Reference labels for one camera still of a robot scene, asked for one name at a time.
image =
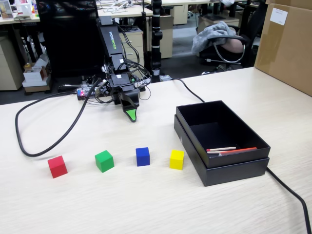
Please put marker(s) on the stack of small boxes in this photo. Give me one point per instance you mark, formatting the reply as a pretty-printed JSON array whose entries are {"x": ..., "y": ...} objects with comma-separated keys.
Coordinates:
[{"x": 35, "y": 75}]

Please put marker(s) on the blue wooden cube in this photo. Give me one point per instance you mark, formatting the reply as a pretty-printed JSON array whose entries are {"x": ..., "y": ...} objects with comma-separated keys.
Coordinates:
[{"x": 142, "y": 157}]

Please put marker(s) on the small photo frame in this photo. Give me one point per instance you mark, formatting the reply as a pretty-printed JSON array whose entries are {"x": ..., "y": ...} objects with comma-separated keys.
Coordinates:
[{"x": 6, "y": 9}]

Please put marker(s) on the beige low cabinet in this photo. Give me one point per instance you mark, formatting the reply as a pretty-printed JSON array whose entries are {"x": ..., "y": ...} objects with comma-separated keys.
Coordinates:
[{"x": 9, "y": 65}]

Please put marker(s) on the beige pedestal cabinet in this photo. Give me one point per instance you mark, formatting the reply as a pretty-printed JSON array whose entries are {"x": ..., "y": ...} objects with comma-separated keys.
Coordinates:
[{"x": 180, "y": 14}]

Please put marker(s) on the beige office desk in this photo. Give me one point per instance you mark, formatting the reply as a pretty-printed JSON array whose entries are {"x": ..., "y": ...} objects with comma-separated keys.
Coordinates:
[{"x": 129, "y": 14}]

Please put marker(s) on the beige side cabinet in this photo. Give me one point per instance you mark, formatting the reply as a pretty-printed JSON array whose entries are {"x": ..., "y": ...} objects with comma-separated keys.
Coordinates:
[{"x": 167, "y": 36}]

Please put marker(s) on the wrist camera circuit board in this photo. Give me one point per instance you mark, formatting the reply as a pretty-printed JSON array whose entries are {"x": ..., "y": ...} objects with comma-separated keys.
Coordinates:
[{"x": 103, "y": 90}]

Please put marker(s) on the red wooden cube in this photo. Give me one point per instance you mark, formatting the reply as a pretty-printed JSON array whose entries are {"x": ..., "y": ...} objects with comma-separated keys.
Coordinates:
[{"x": 57, "y": 168}]

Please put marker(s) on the beige desk with clutter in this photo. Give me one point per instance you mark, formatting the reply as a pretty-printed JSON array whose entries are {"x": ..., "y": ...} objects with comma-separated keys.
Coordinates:
[{"x": 14, "y": 20}]

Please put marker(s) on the black open box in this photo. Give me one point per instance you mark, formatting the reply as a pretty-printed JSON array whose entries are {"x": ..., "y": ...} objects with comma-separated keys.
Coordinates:
[{"x": 231, "y": 174}]

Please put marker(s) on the small colourful box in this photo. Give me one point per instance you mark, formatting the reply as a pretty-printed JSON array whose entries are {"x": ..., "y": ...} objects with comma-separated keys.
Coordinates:
[{"x": 35, "y": 11}]

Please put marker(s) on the thin black pole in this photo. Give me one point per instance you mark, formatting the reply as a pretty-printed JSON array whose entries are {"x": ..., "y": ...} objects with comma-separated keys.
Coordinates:
[{"x": 144, "y": 29}]

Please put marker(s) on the yellow wooden cube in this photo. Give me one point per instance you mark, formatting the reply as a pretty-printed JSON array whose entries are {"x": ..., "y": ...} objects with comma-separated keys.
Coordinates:
[{"x": 176, "y": 161}]

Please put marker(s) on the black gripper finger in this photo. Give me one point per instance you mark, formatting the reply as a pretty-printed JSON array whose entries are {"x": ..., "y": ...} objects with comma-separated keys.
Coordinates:
[
  {"x": 131, "y": 116},
  {"x": 131, "y": 100}
]

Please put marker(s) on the wooden stick red tip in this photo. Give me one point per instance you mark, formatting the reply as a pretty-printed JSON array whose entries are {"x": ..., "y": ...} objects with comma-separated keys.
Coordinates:
[
  {"x": 221, "y": 148},
  {"x": 214, "y": 152}
]

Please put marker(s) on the long beige desk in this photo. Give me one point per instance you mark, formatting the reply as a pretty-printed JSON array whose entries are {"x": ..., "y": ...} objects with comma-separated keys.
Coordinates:
[{"x": 182, "y": 2}]

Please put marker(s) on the beige drawer cabinet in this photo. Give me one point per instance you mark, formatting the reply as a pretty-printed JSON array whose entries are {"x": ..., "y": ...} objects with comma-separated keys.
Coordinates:
[{"x": 134, "y": 41}]

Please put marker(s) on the motor controller board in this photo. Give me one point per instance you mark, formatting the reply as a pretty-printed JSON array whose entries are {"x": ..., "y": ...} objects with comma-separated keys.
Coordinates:
[{"x": 81, "y": 93}]

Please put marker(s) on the large cardboard box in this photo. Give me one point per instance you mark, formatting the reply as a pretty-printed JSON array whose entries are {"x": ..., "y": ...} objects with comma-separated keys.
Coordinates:
[{"x": 285, "y": 48}]

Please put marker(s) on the pink seat cushion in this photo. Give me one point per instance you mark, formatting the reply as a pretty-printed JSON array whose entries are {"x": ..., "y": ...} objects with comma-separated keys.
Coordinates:
[{"x": 235, "y": 46}]

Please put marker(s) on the black cardboard box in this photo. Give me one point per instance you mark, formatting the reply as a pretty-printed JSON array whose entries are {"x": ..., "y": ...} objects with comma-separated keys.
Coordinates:
[{"x": 219, "y": 114}]

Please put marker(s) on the black jointed stand pole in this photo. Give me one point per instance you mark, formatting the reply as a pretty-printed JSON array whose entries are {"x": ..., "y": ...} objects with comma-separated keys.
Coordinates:
[{"x": 156, "y": 36}]

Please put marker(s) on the green wooden cube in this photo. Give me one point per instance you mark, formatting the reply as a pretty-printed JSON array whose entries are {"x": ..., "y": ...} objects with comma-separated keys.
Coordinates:
[{"x": 104, "y": 162}]

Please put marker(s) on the grey fleece blanket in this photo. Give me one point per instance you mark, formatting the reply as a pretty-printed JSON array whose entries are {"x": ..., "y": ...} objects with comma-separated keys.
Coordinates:
[{"x": 212, "y": 36}]

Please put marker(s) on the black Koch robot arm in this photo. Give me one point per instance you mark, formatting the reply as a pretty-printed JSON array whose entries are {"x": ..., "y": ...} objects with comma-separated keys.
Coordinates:
[{"x": 111, "y": 36}]

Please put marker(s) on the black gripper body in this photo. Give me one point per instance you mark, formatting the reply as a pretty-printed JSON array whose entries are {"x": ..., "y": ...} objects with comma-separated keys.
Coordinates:
[{"x": 115, "y": 90}]

